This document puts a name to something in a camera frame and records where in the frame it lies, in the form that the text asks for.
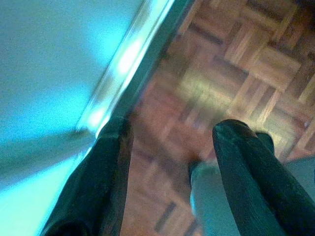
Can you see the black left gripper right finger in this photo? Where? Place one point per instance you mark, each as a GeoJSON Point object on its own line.
{"type": "Point", "coordinates": [251, 177]}

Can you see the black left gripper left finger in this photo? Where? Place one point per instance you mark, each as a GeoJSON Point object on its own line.
{"type": "Point", "coordinates": [93, 182]}

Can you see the white skirting board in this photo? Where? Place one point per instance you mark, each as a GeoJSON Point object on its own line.
{"type": "Point", "coordinates": [123, 66]}

